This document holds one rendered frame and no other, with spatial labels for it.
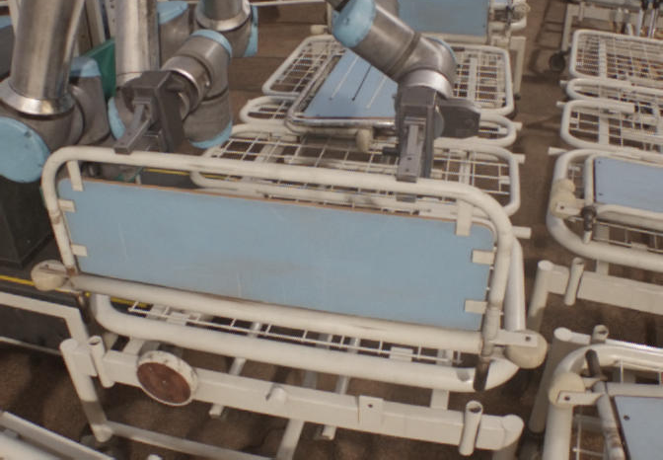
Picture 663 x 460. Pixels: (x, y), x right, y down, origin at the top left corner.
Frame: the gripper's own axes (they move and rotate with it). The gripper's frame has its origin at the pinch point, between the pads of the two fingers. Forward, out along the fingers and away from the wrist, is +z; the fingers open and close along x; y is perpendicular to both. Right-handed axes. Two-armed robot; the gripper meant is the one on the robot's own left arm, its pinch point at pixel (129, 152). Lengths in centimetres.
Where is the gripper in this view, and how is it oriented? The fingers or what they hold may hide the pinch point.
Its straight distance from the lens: 96.1
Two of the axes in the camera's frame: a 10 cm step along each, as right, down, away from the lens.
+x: 0.5, 7.5, 6.6
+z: -2.2, 6.5, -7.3
